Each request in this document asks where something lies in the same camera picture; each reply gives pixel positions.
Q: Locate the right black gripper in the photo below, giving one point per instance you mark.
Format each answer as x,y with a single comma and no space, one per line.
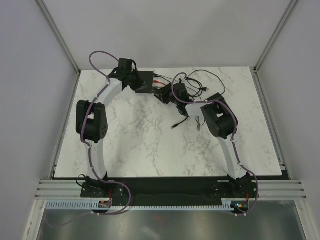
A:
162,93

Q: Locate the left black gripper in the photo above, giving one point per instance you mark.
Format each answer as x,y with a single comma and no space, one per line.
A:
140,82

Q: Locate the black network switch box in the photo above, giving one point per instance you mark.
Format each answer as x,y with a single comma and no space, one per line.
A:
148,78

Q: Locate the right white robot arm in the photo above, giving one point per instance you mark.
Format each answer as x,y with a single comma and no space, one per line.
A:
217,115

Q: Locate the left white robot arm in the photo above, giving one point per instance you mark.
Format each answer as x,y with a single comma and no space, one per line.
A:
91,117

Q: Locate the black power adapter brick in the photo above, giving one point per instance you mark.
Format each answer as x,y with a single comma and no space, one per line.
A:
216,98

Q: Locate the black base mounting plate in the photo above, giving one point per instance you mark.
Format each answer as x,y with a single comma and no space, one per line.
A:
174,191

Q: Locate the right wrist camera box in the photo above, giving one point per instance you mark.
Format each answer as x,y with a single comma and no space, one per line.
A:
181,92

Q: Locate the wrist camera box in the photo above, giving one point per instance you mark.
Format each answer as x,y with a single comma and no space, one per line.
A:
127,64
181,92

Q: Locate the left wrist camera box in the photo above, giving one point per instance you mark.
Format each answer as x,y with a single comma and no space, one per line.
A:
127,64

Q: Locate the left aluminium frame post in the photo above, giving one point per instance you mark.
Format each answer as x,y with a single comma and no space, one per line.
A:
57,34

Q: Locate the aluminium frame post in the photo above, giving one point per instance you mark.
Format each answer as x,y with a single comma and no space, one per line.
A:
57,34
275,34

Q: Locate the white slotted cable duct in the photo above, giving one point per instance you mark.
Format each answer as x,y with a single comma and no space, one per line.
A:
99,205

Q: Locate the aluminium front rail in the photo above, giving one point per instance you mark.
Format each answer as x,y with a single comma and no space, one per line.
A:
269,190

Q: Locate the right aluminium frame post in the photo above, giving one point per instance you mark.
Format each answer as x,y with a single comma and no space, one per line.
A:
275,34

